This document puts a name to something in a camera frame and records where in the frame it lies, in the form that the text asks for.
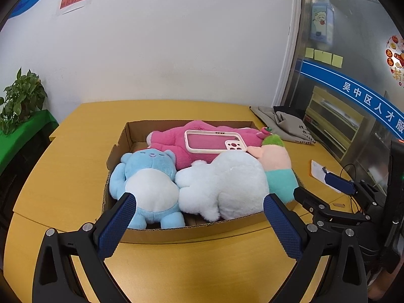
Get green haired plush doll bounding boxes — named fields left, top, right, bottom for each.
left=247, top=134, right=298, bottom=204

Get white fluffy plush toy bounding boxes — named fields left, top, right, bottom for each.
left=175, top=151, right=269, bottom=222

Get pink phone case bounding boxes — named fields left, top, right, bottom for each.
left=184, top=130, right=247, bottom=154

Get light blue plush bear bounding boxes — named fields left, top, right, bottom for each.
left=109, top=148, right=186, bottom=230

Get white paper sheet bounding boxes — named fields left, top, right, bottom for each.
left=310, top=160, right=341, bottom=194

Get yellow shelf behind glass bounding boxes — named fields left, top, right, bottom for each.
left=303, top=86, right=374, bottom=165

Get grey folded cloth bag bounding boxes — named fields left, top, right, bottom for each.
left=249, top=106, right=316, bottom=145

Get blue banner strip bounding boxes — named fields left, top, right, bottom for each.
left=301, top=60, right=403, bottom=141

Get yellow sticky notes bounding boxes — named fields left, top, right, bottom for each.
left=305, top=47, right=344, bottom=68

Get green covered side table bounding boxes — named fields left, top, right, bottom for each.
left=0, top=110, right=59, bottom=172

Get red new year sticker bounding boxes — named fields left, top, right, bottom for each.
left=385, top=35, right=404, bottom=87

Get pink plush bear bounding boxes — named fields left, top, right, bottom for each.
left=146, top=120, right=270, bottom=170

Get cartoon sheep poster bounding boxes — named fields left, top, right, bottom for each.
left=310, top=0, right=334, bottom=45

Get green potted plant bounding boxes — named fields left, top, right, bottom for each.
left=1, top=68, right=47, bottom=135

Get black cable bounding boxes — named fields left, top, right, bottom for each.
left=321, top=163, right=364, bottom=215

